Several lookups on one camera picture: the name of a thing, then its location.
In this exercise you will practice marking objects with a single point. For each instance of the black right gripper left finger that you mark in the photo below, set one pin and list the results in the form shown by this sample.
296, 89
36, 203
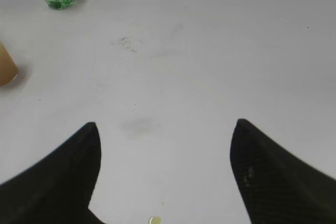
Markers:
58, 188

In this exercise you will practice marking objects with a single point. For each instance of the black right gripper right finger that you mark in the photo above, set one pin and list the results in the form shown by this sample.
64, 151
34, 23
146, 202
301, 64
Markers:
275, 185

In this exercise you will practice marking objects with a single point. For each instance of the transparent plastic cup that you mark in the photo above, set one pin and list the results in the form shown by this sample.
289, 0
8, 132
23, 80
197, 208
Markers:
8, 68

